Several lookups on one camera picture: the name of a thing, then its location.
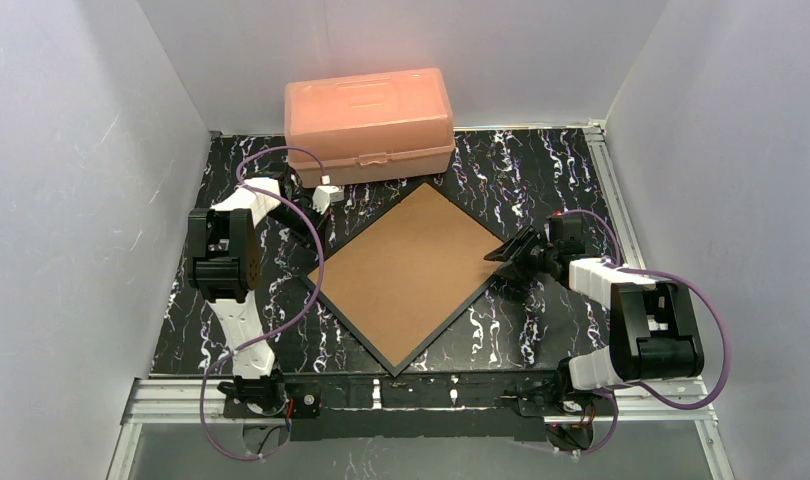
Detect brown cardboard backing board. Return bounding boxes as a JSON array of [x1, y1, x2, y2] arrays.
[[307, 183, 506, 368]]

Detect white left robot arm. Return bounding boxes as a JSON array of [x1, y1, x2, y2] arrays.
[[185, 173, 343, 380]]

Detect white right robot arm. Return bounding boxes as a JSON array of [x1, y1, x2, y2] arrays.
[[484, 215, 704, 393]]

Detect pink plastic storage box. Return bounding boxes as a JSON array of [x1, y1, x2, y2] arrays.
[[284, 68, 456, 187]]

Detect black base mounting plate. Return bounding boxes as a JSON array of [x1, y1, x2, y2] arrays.
[[217, 370, 614, 446]]

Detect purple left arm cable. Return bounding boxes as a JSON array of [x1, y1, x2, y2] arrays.
[[199, 145, 331, 463]]

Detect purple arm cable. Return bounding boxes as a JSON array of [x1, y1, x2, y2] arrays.
[[199, 145, 331, 463], [553, 208, 733, 458]]

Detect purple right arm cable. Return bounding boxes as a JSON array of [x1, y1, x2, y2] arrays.
[[553, 208, 733, 458]]

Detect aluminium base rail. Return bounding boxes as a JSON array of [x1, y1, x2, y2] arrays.
[[108, 373, 733, 479]]

